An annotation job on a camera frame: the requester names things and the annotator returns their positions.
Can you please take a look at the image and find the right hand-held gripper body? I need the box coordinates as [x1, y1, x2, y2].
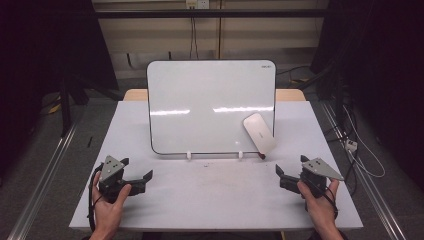
[299, 157, 345, 199]

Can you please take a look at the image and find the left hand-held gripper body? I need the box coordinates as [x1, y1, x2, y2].
[97, 155, 132, 204]

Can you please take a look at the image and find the white whiteboard eraser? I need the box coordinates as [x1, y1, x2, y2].
[242, 112, 277, 155]

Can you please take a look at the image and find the person's right hand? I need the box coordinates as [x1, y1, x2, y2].
[296, 178, 341, 232]

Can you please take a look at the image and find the person's left hand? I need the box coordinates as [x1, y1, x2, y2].
[90, 171, 133, 234]

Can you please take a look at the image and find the white power strip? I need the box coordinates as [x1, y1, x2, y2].
[344, 138, 359, 154]

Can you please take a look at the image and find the wooden table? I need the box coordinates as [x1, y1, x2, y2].
[122, 88, 307, 102]

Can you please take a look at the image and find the black metal stand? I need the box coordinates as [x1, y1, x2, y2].
[58, 74, 118, 138]

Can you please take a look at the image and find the white whiteboard with black rim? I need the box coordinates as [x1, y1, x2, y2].
[146, 59, 277, 156]

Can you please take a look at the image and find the black curtain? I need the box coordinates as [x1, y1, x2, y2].
[309, 0, 424, 191]
[0, 0, 119, 181]

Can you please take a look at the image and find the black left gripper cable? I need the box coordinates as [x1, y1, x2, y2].
[86, 162, 105, 233]

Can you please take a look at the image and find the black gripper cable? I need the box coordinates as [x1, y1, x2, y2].
[86, 162, 105, 233]
[323, 184, 340, 220]

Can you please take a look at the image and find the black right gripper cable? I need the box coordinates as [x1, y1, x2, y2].
[323, 184, 340, 220]

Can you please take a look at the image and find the white floor cable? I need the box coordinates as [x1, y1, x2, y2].
[342, 105, 387, 179]

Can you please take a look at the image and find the metal floor rail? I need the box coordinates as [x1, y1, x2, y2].
[7, 121, 81, 240]
[320, 100, 408, 240]

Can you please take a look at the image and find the black floor cable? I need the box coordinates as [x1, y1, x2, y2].
[275, 65, 313, 77]

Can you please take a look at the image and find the black hanging cable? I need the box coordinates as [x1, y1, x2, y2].
[189, 16, 199, 61]

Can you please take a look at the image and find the white wall outlet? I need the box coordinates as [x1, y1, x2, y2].
[185, 0, 211, 10]

